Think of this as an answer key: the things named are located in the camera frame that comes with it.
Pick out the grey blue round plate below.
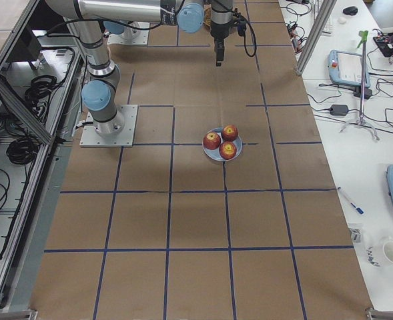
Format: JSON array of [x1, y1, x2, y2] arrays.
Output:
[[202, 127, 243, 162]]

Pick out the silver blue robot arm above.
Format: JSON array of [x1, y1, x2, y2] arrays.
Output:
[[47, 1, 205, 136], [208, 0, 246, 67]]

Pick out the silver stand with green clip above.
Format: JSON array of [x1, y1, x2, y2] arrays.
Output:
[[340, 30, 380, 141]]

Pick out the black computer mouse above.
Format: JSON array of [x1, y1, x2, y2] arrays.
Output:
[[342, 6, 358, 16]]

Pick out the white mug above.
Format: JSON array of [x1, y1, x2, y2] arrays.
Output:
[[366, 237, 393, 267]]

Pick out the black power adapter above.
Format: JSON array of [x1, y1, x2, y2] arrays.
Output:
[[329, 104, 349, 116]]

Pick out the brown grid paper mat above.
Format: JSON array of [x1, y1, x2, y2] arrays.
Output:
[[30, 1, 370, 319]]

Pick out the red apple on plate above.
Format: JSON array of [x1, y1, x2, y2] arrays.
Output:
[[221, 125, 239, 141], [203, 131, 222, 150], [219, 141, 237, 160]]

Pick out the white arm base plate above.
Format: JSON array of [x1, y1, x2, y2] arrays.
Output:
[[79, 105, 138, 147], [107, 29, 149, 46]]

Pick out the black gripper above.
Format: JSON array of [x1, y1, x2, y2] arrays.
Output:
[[211, 22, 230, 67]]

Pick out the blue white pen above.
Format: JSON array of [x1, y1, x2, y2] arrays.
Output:
[[337, 187, 364, 215]]

